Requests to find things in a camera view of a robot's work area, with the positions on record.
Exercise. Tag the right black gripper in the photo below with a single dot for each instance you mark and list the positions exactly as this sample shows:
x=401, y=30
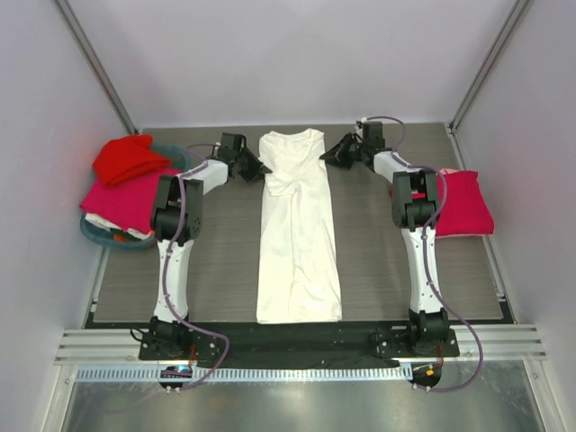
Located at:
x=344, y=151

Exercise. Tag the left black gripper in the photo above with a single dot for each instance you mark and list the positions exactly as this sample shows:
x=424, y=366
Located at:
x=256, y=167

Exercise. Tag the white printed t shirt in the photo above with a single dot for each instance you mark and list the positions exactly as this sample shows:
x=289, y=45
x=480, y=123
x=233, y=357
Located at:
x=297, y=276

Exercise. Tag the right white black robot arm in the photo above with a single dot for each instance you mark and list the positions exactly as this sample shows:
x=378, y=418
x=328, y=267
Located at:
x=416, y=206

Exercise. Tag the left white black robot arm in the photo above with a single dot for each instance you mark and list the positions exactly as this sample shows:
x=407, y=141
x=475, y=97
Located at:
x=177, y=220

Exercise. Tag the teal plastic basket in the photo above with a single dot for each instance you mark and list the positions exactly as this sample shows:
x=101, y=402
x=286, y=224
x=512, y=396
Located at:
x=180, y=160

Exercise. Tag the magenta t shirt in basket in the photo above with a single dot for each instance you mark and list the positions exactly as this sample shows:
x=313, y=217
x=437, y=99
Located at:
x=125, y=207

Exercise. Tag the red crumpled t shirt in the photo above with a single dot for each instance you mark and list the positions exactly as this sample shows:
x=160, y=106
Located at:
x=126, y=158

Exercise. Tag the folded magenta t shirt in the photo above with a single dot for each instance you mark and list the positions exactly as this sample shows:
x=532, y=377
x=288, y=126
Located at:
x=465, y=213

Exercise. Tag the orange t shirt in basket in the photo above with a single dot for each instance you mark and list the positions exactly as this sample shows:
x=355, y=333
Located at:
x=122, y=236

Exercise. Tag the slotted cable duct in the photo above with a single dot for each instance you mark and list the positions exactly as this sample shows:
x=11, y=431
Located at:
x=178, y=374

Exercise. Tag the right aluminium frame post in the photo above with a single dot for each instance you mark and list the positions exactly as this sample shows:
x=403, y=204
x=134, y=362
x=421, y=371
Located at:
x=503, y=37

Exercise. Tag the aluminium frame post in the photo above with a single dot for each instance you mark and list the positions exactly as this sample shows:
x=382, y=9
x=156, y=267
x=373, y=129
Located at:
x=503, y=37
x=78, y=34

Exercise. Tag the aluminium rail front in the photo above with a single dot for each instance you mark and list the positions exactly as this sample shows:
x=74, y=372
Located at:
x=116, y=346

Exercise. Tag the left aluminium frame post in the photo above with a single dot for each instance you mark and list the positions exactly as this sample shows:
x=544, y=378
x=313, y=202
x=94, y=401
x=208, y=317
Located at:
x=78, y=34

